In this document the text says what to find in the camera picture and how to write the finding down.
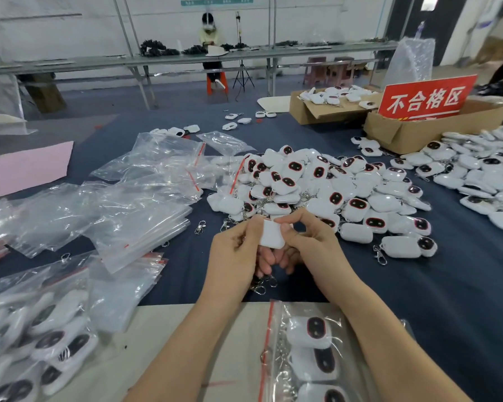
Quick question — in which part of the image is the long grey metal workbench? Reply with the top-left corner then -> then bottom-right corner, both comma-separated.
0,41 -> 400,111

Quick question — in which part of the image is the cardboard box with red sign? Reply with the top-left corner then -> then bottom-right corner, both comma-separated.
363,97 -> 503,155

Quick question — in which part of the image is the beige cardboard sheet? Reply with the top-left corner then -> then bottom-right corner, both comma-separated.
58,302 -> 279,402

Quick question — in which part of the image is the white case with dark face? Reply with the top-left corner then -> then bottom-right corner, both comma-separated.
290,346 -> 338,383
297,382 -> 351,402
286,316 -> 333,350

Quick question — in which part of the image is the dark red plastic stool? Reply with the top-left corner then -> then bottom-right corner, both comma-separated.
328,57 -> 355,86
303,57 -> 328,87

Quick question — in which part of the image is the heap of bagged white cases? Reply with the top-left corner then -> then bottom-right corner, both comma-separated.
0,264 -> 102,402

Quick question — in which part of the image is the black tripod stand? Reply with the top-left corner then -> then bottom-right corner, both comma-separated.
232,11 -> 256,93

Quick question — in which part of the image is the person's left forearm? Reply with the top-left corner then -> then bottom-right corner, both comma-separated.
124,297 -> 253,402

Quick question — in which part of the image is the brown cardboard carton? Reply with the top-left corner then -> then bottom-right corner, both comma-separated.
24,73 -> 68,114

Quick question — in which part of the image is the boxed batch of white cases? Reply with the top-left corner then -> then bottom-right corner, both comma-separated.
298,85 -> 380,110

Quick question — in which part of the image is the cream paper sheet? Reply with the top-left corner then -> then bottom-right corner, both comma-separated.
257,96 -> 292,114

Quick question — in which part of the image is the white keychain case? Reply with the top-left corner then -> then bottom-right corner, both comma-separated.
258,219 -> 295,250

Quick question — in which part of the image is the person's right forearm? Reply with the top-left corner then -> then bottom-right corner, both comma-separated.
330,284 -> 475,402

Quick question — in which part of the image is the spread heap of white cases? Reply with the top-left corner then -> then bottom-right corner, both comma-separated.
389,125 -> 503,231

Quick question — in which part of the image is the scattered group of white cases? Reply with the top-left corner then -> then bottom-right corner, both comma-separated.
150,110 -> 278,139

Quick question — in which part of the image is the heap of clear zip bags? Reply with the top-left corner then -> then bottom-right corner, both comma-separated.
0,131 -> 256,333

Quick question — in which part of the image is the dark blue tablecloth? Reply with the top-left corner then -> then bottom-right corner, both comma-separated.
0,108 -> 503,402

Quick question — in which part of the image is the person's right hand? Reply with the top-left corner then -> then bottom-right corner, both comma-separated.
272,207 -> 362,308

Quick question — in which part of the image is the red sign with white print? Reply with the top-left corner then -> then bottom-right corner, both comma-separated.
378,74 -> 479,121

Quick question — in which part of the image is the open low cardboard box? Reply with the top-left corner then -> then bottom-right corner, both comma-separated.
289,86 -> 383,125

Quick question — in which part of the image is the pink paper sheet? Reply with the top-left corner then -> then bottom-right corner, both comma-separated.
0,141 -> 75,201

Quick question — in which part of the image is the person's left hand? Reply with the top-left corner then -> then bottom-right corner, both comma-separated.
205,215 -> 278,308

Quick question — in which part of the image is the large crumpled clear plastic bag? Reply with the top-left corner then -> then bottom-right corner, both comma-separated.
391,37 -> 436,89

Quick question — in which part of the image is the large pile of white cases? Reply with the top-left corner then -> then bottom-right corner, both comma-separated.
206,144 -> 439,267

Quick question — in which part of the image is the clear acrylic box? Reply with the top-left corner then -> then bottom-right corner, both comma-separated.
0,73 -> 37,135

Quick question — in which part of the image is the heap of black parts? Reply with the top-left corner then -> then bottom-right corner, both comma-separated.
139,39 -> 212,58

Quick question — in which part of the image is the orange stool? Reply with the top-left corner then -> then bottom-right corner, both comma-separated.
206,73 -> 229,96

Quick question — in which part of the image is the clear zip bag red strip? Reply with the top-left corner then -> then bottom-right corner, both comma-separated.
261,300 -> 388,402

